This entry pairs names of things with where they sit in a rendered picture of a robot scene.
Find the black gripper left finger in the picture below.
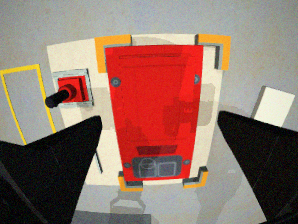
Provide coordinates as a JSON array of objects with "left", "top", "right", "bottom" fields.
[{"left": 0, "top": 116, "right": 102, "bottom": 224}]

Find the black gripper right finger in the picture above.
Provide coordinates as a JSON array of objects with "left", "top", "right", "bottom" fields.
[{"left": 217, "top": 111, "right": 298, "bottom": 221}]

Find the cream block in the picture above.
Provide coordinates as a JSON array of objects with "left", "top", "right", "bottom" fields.
[{"left": 250, "top": 85, "right": 295, "bottom": 127}]

